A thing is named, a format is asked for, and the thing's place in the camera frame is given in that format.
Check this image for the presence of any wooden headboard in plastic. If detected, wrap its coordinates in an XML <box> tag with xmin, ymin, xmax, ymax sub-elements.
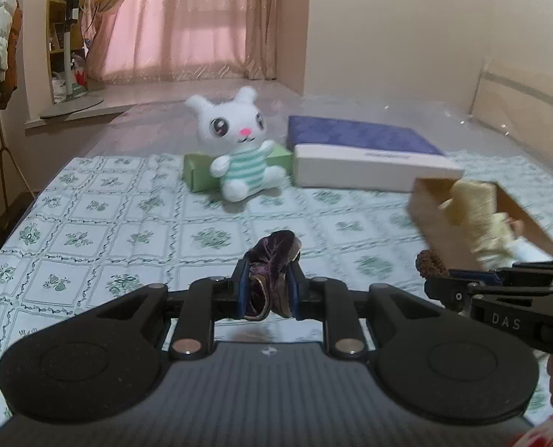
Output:
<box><xmin>471</xmin><ymin>60</ymin><xmax>553</xmax><ymax>162</ymax></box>

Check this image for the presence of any yellow towel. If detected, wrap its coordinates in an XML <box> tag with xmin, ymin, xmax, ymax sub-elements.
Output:
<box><xmin>439</xmin><ymin>179</ymin><xmax>522</xmax><ymax>257</ymax></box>

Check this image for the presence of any pink curtain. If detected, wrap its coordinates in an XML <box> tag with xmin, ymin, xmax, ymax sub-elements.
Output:
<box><xmin>83</xmin><ymin>0</ymin><xmax>277</xmax><ymax>84</ymax></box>

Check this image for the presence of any blue and white flat box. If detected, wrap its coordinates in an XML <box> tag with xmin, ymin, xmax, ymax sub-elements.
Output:
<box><xmin>287</xmin><ymin>115</ymin><xmax>463</xmax><ymax>193</ymax></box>

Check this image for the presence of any brown knitted scrunchie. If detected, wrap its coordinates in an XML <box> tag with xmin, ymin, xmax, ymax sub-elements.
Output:
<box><xmin>415</xmin><ymin>249</ymin><xmax>449</xmax><ymax>279</ymax></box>

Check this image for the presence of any wooden bookshelf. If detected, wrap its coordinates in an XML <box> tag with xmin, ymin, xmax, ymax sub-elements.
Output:
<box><xmin>46</xmin><ymin>0</ymin><xmax>92</xmax><ymax>80</ymax></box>

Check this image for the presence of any standing fan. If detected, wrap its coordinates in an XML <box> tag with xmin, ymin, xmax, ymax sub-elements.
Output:
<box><xmin>40</xmin><ymin>0</ymin><xmax>124</xmax><ymax>120</ymax></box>

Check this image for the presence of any brown cardboard tray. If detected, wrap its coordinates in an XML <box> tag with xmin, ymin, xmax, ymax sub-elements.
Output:
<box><xmin>408</xmin><ymin>179</ymin><xmax>553</xmax><ymax>270</ymax></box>

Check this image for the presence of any white bunny plush toy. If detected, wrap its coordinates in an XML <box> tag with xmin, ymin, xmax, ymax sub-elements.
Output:
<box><xmin>185</xmin><ymin>86</ymin><xmax>286</xmax><ymax>203</ymax></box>

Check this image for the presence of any green cardboard box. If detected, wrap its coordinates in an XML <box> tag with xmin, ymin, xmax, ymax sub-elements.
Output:
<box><xmin>182</xmin><ymin>144</ymin><xmax>293</xmax><ymax>193</ymax></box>

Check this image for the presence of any white rolled towel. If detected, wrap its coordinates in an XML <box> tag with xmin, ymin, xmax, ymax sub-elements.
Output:
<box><xmin>482</xmin><ymin>237</ymin><xmax>553</xmax><ymax>269</ymax></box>

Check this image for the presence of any purple velvet scrunchie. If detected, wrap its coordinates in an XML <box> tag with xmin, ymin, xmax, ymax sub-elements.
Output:
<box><xmin>244</xmin><ymin>230</ymin><xmax>302</xmax><ymax>322</ymax></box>

